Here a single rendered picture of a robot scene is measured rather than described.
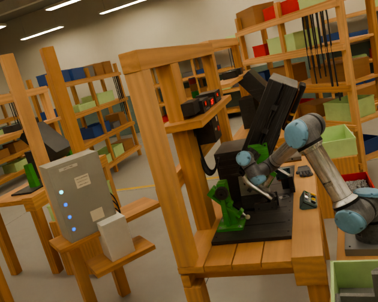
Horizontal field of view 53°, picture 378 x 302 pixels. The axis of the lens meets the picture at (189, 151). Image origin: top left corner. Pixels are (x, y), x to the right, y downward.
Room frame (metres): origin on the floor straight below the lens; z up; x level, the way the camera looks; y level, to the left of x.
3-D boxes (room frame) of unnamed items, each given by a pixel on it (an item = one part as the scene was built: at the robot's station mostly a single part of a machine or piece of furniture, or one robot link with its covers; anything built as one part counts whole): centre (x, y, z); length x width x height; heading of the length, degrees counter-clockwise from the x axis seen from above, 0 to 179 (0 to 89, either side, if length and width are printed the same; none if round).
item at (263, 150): (2.21, -0.41, 1.17); 0.13 x 0.12 x 0.20; 161
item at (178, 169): (2.42, -0.03, 1.23); 1.30 x 0.05 x 0.09; 161
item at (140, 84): (2.40, -0.09, 1.36); 1.49 x 0.09 x 0.97; 161
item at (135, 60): (2.40, -0.09, 1.89); 1.50 x 0.09 x 0.09; 161
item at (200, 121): (2.38, -0.13, 1.52); 0.90 x 0.25 x 0.04; 161
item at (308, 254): (2.20, -0.64, 0.82); 1.50 x 0.14 x 0.15; 161
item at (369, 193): (1.55, -0.72, 1.05); 0.13 x 0.12 x 0.14; 129
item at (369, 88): (7.93, -4.22, 0.22); 1.20 x 0.80 x 0.44; 108
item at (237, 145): (2.45, -0.28, 1.07); 0.30 x 0.18 x 0.34; 161
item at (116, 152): (7.81, 1.77, 1.14); 2.45 x 0.55 x 2.28; 158
